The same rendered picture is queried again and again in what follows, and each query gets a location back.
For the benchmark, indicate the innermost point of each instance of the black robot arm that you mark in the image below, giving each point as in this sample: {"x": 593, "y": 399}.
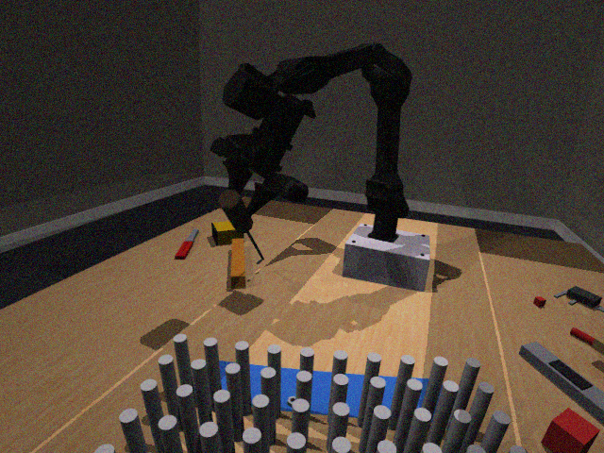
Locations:
{"x": 256, "y": 95}

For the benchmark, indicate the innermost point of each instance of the red-handled screwdriver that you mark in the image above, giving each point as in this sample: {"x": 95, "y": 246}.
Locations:
{"x": 581, "y": 335}

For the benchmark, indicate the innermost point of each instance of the yellow block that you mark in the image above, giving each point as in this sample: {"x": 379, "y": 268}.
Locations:
{"x": 224, "y": 232}

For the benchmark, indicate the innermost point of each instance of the blue flat strip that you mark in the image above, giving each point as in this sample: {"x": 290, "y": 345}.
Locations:
{"x": 320, "y": 388}

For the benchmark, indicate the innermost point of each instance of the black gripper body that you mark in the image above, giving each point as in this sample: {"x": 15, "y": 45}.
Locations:
{"x": 286, "y": 186}

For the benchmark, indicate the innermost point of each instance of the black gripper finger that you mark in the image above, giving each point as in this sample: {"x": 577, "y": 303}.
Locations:
{"x": 261, "y": 196}
{"x": 237, "y": 177}

